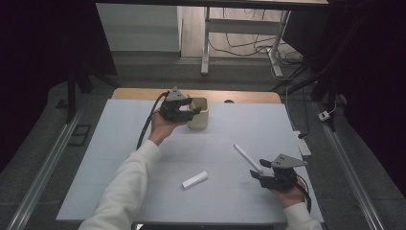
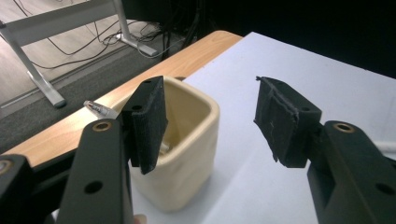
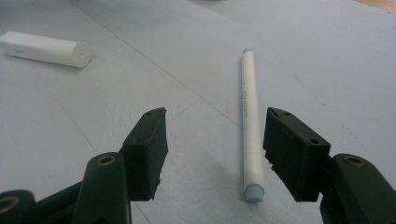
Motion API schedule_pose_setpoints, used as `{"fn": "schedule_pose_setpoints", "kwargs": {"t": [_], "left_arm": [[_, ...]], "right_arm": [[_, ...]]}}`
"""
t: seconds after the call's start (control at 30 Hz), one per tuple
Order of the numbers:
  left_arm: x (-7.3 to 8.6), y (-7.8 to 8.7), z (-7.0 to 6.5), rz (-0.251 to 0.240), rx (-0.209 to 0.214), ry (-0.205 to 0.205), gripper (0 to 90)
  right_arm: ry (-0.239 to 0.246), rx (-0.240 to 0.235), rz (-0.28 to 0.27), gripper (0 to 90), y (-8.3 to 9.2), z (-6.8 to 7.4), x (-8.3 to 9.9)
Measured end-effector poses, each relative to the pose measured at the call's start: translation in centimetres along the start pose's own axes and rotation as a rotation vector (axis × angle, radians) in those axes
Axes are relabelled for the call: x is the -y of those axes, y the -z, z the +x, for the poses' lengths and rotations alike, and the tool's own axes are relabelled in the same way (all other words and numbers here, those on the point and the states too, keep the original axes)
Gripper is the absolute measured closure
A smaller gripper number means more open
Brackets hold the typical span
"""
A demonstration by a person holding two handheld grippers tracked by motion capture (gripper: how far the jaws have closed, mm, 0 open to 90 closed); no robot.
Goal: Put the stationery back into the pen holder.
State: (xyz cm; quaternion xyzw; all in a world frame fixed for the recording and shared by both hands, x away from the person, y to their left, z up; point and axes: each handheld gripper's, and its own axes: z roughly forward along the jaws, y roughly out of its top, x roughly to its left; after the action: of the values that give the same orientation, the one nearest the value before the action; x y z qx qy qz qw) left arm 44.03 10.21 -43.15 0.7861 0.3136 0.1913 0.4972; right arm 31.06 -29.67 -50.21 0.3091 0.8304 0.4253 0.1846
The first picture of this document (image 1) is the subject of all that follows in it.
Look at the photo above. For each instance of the white desk frame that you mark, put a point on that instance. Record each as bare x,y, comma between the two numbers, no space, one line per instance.
242,26

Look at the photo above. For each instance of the metal floor rail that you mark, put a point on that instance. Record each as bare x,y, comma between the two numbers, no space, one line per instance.
351,179
41,179

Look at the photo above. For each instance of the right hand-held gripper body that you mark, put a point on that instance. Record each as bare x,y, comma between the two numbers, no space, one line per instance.
282,180

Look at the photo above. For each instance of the white plug adapter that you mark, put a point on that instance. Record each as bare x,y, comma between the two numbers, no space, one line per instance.
324,115

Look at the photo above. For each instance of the white pen with clear tip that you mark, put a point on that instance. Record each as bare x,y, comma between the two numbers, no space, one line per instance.
247,158

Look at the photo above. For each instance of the black stand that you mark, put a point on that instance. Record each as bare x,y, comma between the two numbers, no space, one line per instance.
71,96
322,80

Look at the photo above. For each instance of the white cylindrical tube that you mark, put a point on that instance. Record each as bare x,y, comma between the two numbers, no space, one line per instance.
194,179

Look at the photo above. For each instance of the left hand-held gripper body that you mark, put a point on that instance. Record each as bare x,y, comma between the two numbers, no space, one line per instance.
172,110

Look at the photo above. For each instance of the white table mat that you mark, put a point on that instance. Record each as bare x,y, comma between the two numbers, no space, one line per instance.
223,137

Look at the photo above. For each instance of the person's right hand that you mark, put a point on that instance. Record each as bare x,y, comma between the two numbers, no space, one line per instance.
292,198

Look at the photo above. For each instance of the person's left hand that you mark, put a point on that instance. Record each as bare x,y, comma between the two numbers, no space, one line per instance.
159,129

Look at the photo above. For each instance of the beige pen holder cup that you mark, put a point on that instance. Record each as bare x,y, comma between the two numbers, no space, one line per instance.
201,121

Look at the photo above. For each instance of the black floor plate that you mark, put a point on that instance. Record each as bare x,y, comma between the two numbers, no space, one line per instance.
79,134

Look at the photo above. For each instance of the white power strip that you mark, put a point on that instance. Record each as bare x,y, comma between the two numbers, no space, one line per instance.
302,144

